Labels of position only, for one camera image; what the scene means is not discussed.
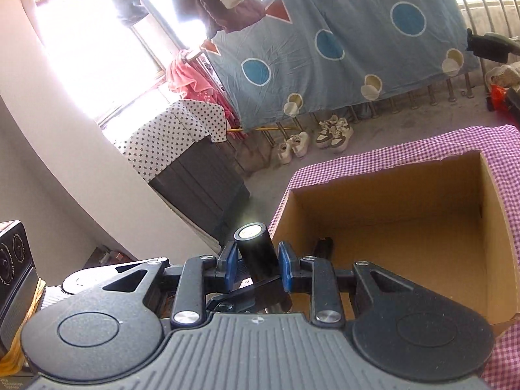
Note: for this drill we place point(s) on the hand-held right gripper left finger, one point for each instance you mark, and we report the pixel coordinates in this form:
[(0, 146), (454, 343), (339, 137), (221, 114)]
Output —
[(230, 266)]

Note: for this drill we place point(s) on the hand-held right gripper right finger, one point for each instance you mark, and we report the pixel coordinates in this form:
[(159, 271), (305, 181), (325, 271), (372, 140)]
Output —
[(286, 269)]

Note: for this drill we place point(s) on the black cylinder bottle silver cap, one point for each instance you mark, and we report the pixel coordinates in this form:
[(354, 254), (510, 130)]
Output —
[(258, 256)]

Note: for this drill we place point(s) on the brown cardboard box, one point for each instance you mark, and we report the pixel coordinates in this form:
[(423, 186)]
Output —
[(406, 252)]

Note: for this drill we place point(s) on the dark cabinet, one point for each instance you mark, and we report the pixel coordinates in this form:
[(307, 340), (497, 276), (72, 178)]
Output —
[(203, 187)]

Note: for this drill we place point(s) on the yellow broom stick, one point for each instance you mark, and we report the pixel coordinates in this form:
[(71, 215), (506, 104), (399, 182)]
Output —
[(264, 128)]

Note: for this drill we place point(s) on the white and brown sneaker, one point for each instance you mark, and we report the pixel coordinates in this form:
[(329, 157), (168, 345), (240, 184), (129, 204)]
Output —
[(325, 132), (342, 135)]

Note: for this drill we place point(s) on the white star-print cloth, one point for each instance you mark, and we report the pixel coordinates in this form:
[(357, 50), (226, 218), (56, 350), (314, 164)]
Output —
[(170, 130)]

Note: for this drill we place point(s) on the pink hanging clothes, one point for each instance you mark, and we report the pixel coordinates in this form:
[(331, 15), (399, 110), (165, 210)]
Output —
[(191, 79)]

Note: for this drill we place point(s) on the blue sheet with circles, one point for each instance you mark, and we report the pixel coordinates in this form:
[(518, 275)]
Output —
[(357, 57)]

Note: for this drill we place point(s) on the purple checked cloth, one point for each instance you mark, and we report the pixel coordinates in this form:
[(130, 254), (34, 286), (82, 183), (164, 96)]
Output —
[(508, 150)]

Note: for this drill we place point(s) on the dark maroon hanging garment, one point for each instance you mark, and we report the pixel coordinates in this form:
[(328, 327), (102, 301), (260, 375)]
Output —
[(195, 0)]

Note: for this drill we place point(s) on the orange plastic item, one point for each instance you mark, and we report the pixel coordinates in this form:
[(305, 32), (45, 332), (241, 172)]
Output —
[(497, 97)]

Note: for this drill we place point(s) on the black hanging bag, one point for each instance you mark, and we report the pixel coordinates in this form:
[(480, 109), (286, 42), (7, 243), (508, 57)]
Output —
[(130, 8)]

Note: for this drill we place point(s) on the black seat pad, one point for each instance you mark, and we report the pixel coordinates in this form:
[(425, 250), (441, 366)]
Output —
[(491, 46)]

